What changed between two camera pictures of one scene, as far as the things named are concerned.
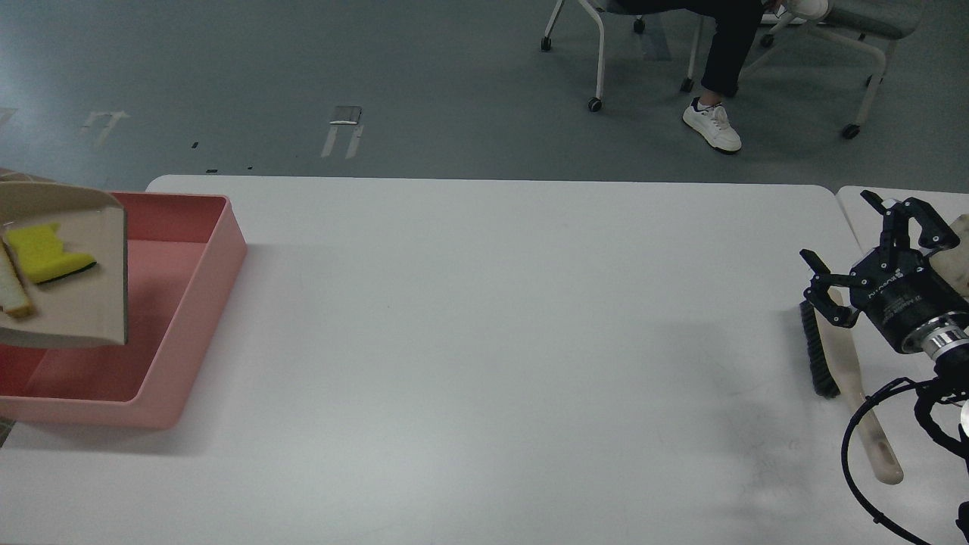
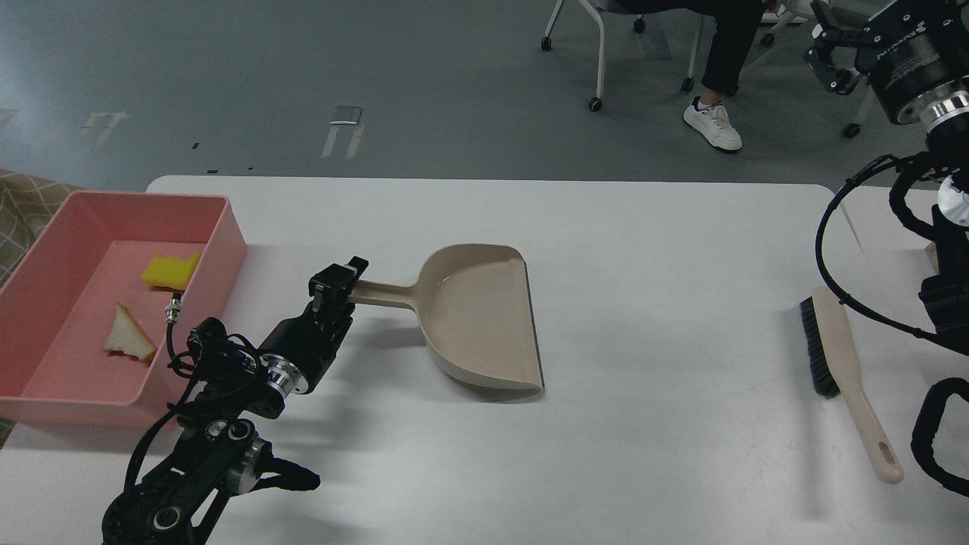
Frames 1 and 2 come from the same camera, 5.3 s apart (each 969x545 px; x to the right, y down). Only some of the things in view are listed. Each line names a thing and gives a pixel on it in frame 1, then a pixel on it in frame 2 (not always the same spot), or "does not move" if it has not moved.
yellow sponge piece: x=41 y=253 → x=172 y=272
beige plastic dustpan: x=88 y=308 → x=475 y=304
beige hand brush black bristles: x=836 y=368 does not move
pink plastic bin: x=182 y=251 does not move
